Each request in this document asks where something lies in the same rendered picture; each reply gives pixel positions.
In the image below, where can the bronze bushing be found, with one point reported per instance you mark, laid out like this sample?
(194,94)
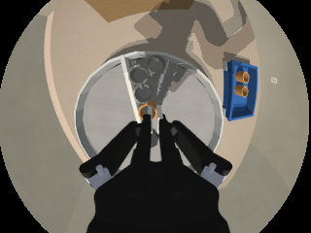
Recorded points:
(242,77)
(239,90)
(152,104)

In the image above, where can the grey metal bushing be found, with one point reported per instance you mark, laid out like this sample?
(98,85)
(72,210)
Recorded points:
(139,99)
(159,57)
(131,74)

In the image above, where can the blue open crate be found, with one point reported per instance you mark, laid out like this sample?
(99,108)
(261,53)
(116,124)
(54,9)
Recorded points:
(243,106)

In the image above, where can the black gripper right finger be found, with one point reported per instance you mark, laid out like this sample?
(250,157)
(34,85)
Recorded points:
(207,164)

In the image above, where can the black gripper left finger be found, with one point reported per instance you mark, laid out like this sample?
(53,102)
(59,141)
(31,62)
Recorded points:
(106,163)

